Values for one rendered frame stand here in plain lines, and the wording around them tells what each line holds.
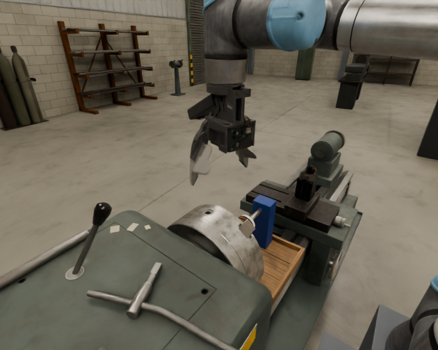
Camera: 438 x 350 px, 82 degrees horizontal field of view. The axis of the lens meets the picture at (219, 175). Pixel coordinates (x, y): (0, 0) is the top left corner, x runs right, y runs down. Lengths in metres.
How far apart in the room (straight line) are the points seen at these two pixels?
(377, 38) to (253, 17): 0.18
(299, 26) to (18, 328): 0.64
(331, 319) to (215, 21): 1.98
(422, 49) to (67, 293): 0.71
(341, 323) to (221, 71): 1.93
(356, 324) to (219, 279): 1.70
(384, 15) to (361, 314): 2.01
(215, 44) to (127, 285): 0.48
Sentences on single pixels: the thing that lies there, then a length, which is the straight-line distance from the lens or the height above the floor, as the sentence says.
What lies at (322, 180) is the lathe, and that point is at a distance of 1.74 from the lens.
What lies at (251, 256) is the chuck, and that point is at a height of 1.16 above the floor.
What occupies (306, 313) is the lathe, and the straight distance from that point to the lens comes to 1.44.
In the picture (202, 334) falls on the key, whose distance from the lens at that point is 0.49.
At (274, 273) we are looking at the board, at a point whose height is 0.88.
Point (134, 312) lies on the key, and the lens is 0.52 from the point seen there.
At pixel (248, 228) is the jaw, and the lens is 0.79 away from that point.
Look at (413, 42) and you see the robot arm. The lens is 0.46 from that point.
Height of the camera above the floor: 1.69
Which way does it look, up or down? 28 degrees down
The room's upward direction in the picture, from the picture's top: straight up
